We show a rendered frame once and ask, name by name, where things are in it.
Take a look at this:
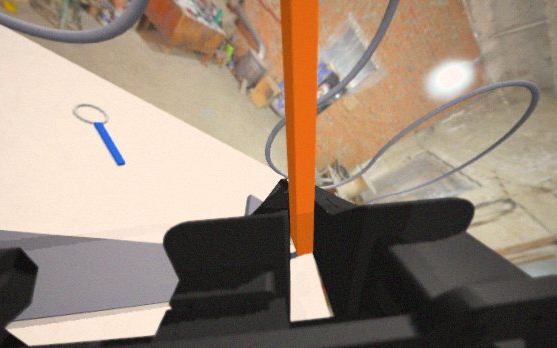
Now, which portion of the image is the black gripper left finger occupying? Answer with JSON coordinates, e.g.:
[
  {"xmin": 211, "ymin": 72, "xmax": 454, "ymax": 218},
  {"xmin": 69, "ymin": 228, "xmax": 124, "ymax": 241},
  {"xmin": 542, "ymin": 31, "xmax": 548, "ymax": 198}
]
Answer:
[{"xmin": 163, "ymin": 178, "xmax": 291, "ymax": 322}]

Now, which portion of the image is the orange handle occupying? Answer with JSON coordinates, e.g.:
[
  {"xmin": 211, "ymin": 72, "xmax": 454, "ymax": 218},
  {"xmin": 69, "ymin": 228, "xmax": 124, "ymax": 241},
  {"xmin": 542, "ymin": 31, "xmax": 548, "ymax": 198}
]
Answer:
[{"xmin": 280, "ymin": 0, "xmax": 319, "ymax": 256}]

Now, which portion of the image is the blue handle with grey loop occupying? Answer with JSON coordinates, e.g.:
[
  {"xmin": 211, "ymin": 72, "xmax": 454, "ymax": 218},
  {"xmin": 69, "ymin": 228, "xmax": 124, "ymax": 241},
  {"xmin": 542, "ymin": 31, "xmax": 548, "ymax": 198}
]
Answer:
[{"xmin": 73, "ymin": 102, "xmax": 126, "ymax": 165}]

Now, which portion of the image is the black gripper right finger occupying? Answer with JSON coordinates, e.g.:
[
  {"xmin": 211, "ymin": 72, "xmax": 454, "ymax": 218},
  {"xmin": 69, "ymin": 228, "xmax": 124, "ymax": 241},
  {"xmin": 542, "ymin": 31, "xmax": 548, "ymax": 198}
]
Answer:
[{"xmin": 313, "ymin": 185, "xmax": 475, "ymax": 317}]

